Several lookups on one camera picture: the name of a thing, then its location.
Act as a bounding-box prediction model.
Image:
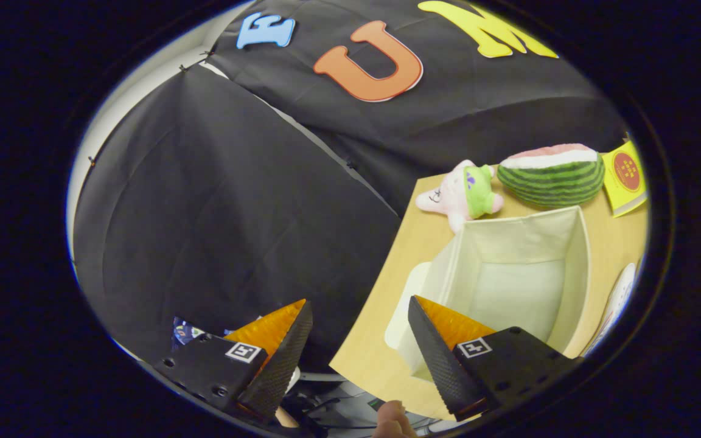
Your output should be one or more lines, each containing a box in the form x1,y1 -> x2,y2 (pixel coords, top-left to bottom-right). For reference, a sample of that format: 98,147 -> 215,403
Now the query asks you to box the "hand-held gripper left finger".
155,299 -> 314,425

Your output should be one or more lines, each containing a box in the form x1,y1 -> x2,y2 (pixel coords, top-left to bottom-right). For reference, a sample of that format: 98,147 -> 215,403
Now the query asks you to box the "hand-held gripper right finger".
408,296 -> 582,422

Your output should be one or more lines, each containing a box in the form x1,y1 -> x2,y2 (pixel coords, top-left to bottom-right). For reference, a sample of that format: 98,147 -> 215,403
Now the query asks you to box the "cream fabric storage box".
385,206 -> 592,383

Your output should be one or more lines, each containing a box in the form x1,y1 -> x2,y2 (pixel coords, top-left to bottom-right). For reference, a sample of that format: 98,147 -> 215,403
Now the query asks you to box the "white canvas shoe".
587,263 -> 637,357

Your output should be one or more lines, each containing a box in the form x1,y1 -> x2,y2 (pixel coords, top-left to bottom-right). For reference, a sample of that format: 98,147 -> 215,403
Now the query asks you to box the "white and blue clutter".
172,318 -> 206,352

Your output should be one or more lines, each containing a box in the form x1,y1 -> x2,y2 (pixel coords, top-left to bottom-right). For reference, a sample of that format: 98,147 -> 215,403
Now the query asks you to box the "black backdrop cloth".
74,0 -> 628,373

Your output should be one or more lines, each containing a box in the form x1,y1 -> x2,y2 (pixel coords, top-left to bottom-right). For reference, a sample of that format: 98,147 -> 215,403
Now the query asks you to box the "pink plush toy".
415,159 -> 504,235

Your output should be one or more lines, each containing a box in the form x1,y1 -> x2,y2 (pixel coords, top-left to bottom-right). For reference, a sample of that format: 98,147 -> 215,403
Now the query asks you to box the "watermelon slice plush toy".
497,144 -> 605,210

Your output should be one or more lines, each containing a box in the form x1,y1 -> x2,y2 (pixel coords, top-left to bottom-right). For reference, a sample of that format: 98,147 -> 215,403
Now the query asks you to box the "yellow book with red circle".
602,140 -> 648,218

